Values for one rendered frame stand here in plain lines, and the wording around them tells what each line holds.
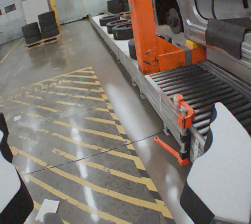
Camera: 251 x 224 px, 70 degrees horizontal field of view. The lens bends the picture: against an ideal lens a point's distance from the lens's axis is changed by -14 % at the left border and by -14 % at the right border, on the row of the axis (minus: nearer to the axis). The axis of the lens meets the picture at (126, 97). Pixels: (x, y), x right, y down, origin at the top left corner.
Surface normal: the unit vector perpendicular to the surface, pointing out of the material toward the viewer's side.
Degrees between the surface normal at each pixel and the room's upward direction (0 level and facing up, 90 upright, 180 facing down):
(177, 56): 90
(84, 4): 90
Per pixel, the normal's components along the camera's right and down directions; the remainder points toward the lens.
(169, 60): 0.24, 0.45
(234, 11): 0.09, -0.18
